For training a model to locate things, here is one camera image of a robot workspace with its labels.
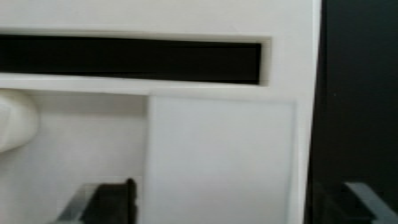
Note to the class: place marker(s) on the white U-shaped obstacle fence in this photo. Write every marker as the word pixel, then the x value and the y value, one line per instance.
pixel 236 42

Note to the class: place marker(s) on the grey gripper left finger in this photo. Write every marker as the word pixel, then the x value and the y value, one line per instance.
pixel 101 204

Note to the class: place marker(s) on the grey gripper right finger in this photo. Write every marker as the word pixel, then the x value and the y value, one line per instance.
pixel 350 206

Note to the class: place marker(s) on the white square table top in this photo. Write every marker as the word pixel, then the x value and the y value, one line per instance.
pixel 88 145

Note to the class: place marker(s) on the white table leg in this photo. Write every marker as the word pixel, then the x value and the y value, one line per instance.
pixel 17 119
pixel 218 161

